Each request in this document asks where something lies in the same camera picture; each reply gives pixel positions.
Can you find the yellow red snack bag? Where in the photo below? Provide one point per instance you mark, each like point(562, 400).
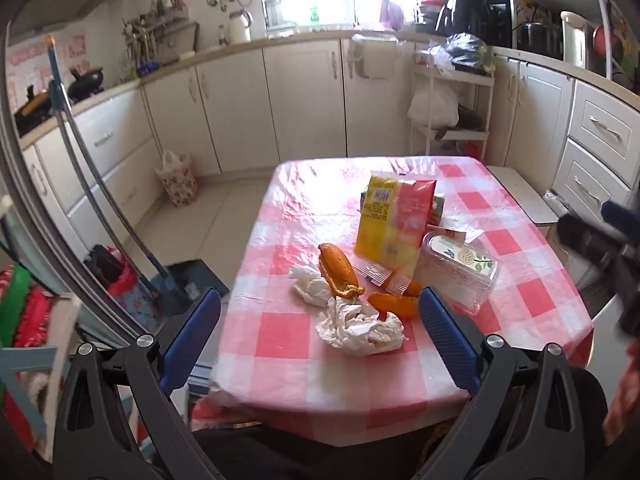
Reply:
point(393, 249)

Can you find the white rolling shelf cart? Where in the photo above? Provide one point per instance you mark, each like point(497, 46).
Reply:
point(476, 96)

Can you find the blue handled mop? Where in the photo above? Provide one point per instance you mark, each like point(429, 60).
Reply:
point(63, 114)

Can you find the dark plastic bag on cart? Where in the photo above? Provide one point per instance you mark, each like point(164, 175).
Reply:
point(464, 52)

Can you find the purple container on sill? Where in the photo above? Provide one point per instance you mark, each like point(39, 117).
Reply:
point(391, 15)

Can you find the long orange peel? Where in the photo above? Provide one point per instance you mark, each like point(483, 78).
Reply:
point(338, 272)

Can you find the white drawer cabinet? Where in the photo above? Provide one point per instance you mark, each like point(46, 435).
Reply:
point(600, 161)

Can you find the steel thermos pot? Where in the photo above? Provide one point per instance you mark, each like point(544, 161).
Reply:
point(577, 40)

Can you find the blue dustpan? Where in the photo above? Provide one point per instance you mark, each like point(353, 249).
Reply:
point(181, 283)

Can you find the black cooking pot on shelf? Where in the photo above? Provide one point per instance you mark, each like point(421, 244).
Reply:
point(539, 38)

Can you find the white tissue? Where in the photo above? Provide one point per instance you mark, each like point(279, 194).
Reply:
point(358, 329)
point(310, 285)

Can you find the curled orange peel piece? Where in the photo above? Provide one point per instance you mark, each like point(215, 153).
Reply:
point(404, 306)

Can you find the hanging white bin on cabinet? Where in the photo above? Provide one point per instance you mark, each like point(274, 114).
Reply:
point(372, 57)

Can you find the white electric kettle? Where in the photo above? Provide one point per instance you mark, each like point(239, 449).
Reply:
point(239, 26)

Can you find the blue milk carton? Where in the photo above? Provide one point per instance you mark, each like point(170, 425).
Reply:
point(436, 209)

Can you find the white step stool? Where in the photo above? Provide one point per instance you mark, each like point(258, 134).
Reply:
point(526, 197)

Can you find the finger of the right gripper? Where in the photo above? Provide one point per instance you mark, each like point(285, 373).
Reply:
point(622, 219)
point(587, 241)

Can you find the black clay pot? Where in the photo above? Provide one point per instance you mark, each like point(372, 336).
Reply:
point(85, 84)

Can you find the clear plastic bottle green label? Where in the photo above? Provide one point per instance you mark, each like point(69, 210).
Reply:
point(459, 272)

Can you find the pink checkered tablecloth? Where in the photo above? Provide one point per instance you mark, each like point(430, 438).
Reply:
point(309, 345)

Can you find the black air fryer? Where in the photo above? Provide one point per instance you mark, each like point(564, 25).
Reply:
point(465, 17)

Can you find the floral shopping bag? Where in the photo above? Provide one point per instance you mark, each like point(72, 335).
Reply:
point(177, 179)

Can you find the green dish soap bottle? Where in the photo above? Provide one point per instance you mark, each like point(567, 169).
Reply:
point(314, 16)

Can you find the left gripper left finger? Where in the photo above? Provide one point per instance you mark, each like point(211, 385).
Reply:
point(92, 438)

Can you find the utensil rack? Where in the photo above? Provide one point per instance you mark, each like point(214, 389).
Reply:
point(163, 35)

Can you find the white plastic bag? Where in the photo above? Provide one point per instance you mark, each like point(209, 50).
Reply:
point(434, 105)

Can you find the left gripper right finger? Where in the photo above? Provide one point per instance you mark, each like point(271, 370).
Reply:
point(522, 420)

